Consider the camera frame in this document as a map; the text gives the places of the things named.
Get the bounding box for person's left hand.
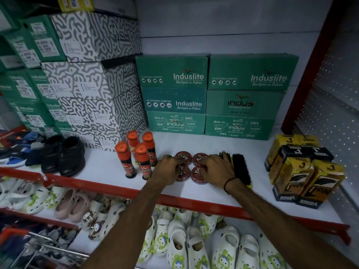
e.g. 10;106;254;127
151;155;184;188

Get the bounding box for person's right hand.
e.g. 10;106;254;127
199;154;238;189

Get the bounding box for red round shoe polish tin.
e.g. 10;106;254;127
176;165;192;182
174;152;194;166
192;152;210;167
190;166;210;185

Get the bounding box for person's left forearm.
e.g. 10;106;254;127
84;180;173;269

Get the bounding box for person's right forearm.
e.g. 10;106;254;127
226;179;359;269

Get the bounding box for black wrist band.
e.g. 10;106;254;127
223;177;239;195

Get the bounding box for orange cap shoe polish bottle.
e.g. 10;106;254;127
134;142;154;181
142;131;158;167
114;141;138;179
126;130;141;158

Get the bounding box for black bristle shoe brush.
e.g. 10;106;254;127
232;153;253;190

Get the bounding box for grey white patterned shoebox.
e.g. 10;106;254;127
71;116;147;151
50;11;142;64
57;86;145;127
42;60;140;101

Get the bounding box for stack of plain green shoeboxes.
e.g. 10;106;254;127
135;53;299;141

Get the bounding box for row of white clogs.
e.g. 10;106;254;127
0;176;287;269

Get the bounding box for stack of yellow black cartons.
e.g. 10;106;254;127
264;133;346;209

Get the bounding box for pink clog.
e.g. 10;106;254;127
54;188;77;220
68;190;91;223

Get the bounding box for black leather shoe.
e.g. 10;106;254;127
59;136;86;177
41;134;65;174

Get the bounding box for white perforated side panel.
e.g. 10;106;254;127
293;14;359;222

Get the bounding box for pile of dark sandals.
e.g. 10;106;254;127
0;217;80;269

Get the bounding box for stack of white-labelled green shoeboxes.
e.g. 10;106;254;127
0;3;74;139

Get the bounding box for yellow shoebox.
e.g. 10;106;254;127
56;0;95;13

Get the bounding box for yellow handle shoe brush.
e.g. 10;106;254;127
218;150;234;169

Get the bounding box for metal wire rack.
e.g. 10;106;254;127
10;231;91;269

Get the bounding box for blue strap sandals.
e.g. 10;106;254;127
0;131;47;168

